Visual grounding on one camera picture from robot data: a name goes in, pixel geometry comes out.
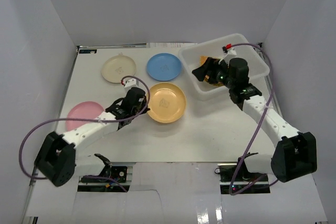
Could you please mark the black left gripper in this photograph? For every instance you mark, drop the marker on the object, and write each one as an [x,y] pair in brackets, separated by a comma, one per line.
[142,106]

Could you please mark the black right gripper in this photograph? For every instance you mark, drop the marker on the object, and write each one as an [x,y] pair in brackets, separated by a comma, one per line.
[211,64]

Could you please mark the orange bear plate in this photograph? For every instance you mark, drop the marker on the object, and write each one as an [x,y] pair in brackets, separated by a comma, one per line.
[167,103]

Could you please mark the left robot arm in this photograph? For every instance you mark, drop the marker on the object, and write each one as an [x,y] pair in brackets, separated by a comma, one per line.
[61,155]

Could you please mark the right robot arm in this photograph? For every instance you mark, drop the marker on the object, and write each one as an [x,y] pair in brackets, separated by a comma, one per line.
[295,152]

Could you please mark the blue plastic plate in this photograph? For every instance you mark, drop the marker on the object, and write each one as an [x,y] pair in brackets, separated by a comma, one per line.
[164,67]

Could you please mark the cream plastic plate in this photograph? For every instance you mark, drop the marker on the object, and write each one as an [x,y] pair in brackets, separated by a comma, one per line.
[115,68]

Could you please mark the pink plastic plate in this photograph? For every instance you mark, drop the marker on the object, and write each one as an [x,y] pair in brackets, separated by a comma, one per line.
[84,110]

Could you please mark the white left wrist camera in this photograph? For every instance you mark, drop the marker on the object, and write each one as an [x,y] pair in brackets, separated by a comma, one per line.
[130,84]

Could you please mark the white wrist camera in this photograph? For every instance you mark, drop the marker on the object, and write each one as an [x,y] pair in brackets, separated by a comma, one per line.
[130,84]
[229,53]

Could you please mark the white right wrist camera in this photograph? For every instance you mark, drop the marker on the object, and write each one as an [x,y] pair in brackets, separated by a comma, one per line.
[229,53]

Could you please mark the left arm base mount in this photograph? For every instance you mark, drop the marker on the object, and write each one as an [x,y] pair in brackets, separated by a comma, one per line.
[111,175]

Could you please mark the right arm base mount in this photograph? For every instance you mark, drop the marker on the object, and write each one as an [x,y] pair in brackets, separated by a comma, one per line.
[225,171]

